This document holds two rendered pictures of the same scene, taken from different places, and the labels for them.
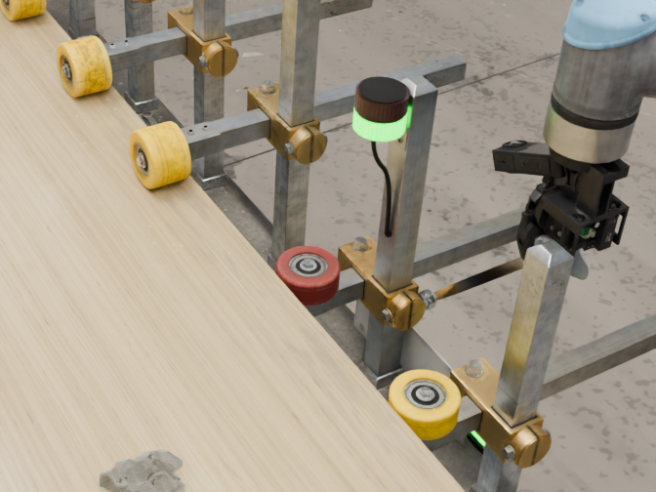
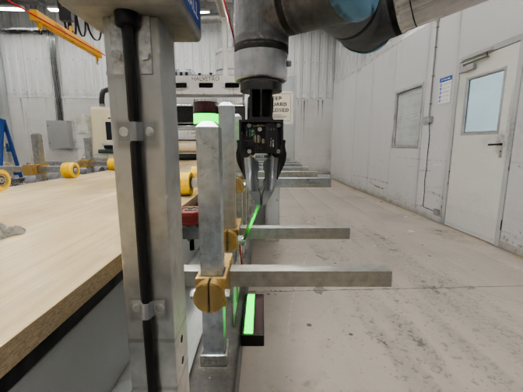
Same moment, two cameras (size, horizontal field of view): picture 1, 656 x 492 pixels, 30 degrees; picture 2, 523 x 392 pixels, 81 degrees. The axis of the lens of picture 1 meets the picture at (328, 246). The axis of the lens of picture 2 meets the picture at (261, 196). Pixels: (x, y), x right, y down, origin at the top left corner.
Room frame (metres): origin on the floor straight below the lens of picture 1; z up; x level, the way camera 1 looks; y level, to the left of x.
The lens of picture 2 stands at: (0.63, -0.57, 1.07)
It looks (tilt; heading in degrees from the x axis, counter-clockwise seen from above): 10 degrees down; 35
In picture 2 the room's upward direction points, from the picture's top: straight up
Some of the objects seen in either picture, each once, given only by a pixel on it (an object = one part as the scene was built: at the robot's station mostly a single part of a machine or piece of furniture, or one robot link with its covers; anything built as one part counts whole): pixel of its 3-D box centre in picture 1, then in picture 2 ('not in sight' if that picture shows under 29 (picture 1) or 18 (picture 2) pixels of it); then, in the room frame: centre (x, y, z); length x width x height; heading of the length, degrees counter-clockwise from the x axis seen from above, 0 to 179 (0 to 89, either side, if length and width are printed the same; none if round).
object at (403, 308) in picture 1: (379, 285); (229, 233); (1.20, -0.07, 0.85); 0.14 x 0.06 x 0.05; 35
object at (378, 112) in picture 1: (382, 99); (206, 108); (1.16, -0.05, 1.16); 0.06 x 0.06 x 0.02
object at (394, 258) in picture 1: (396, 245); (228, 204); (1.19, -0.09, 0.93); 0.04 x 0.04 x 0.48; 35
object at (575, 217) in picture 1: (578, 192); (261, 120); (1.07, -0.26, 1.11); 0.09 x 0.08 x 0.12; 35
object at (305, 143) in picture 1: (286, 124); (236, 183); (1.41, 0.07, 0.95); 0.14 x 0.06 x 0.05; 35
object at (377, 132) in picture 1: (380, 118); (206, 119); (1.16, -0.05, 1.13); 0.06 x 0.06 x 0.02
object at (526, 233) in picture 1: (538, 228); (249, 155); (1.08, -0.23, 1.05); 0.05 x 0.02 x 0.09; 125
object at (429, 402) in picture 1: (420, 426); not in sight; (0.96, -0.12, 0.85); 0.08 x 0.08 x 0.11
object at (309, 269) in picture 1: (306, 296); (191, 229); (1.16, 0.02, 0.85); 0.08 x 0.08 x 0.11
